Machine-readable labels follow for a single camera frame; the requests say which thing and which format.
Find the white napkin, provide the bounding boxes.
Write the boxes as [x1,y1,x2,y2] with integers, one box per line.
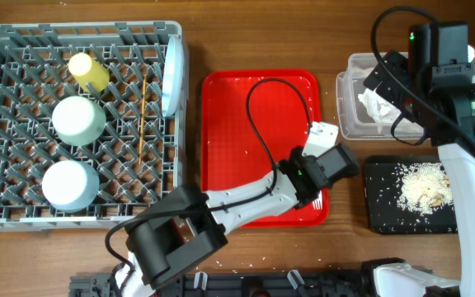
[357,88,400,133]

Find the rice and food scraps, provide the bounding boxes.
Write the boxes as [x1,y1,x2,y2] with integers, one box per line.
[395,163,454,216]

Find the light blue plate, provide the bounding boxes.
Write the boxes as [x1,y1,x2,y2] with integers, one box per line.
[162,36,185,117]

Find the wooden chopstick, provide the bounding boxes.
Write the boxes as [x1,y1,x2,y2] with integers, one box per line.
[139,73,147,164]

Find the green bowl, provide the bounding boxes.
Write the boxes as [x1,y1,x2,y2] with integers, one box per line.
[52,96,106,146]

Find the yellow plastic cup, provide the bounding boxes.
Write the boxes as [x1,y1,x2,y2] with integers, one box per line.
[68,53,110,92]

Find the light blue small bowl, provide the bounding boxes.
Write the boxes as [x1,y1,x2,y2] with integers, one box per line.
[41,160,100,213]

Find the white plastic fork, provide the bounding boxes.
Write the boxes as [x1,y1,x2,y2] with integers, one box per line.
[312,195,323,210]

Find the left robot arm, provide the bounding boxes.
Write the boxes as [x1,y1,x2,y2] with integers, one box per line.
[105,143,360,296]

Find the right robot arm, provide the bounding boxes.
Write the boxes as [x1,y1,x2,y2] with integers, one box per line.
[364,21,475,296]

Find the grey dishwasher rack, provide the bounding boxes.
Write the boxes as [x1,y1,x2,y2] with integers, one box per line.
[0,21,188,232]

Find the clear plastic bin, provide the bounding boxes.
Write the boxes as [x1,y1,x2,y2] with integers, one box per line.
[336,51,475,141]

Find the black tray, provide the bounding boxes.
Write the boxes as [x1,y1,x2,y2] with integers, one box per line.
[364,155,458,235]

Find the red plastic tray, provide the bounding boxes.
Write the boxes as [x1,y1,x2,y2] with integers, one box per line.
[200,68,332,229]

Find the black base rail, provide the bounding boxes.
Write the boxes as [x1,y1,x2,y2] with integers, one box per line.
[68,267,435,297]

